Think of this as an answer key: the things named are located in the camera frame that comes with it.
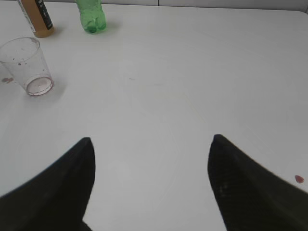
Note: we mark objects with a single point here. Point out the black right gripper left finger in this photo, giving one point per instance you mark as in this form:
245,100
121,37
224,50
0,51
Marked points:
57,198

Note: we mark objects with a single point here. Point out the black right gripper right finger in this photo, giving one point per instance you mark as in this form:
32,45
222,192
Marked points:
251,198

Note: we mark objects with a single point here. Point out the transparent plastic cup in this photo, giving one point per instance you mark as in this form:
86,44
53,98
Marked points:
23,58

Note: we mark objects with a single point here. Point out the small red wine drop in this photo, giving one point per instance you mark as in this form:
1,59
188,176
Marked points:
299,179

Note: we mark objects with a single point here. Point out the red wine spill stain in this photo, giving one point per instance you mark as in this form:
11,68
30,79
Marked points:
7,80

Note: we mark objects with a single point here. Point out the green soda bottle yellow cap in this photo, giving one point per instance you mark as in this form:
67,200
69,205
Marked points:
92,17

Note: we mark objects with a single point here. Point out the orange juice bottle white cap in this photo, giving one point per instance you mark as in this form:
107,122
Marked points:
38,17

